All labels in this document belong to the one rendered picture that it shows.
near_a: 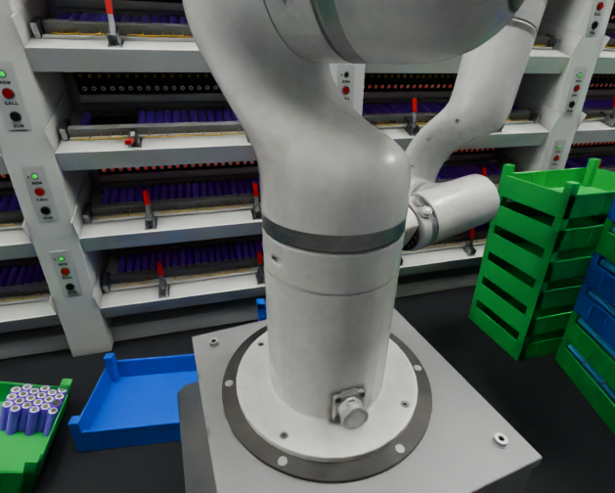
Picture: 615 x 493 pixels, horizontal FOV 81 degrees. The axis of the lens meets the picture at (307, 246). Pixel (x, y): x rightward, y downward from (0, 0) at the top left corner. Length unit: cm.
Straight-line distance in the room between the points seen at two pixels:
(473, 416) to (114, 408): 78
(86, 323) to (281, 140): 94
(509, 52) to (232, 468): 60
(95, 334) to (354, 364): 90
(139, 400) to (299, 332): 72
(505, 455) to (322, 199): 28
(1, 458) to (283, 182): 84
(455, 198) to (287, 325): 36
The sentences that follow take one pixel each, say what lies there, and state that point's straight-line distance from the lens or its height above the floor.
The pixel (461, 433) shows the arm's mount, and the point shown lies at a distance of 40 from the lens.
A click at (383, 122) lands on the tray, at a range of 108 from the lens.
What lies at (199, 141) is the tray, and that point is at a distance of 93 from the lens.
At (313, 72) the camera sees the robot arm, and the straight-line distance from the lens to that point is 30.
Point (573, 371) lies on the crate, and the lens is 115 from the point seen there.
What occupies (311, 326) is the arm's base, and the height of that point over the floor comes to 50.
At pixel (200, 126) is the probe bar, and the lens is 94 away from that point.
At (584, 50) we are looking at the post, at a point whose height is 75.
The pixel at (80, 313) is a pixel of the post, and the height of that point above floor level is 13.
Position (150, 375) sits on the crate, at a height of 0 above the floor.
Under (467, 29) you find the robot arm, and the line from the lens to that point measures 22.
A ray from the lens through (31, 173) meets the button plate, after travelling 98.
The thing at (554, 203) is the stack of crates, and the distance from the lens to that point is 98.
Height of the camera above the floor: 68
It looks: 25 degrees down
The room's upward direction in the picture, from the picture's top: straight up
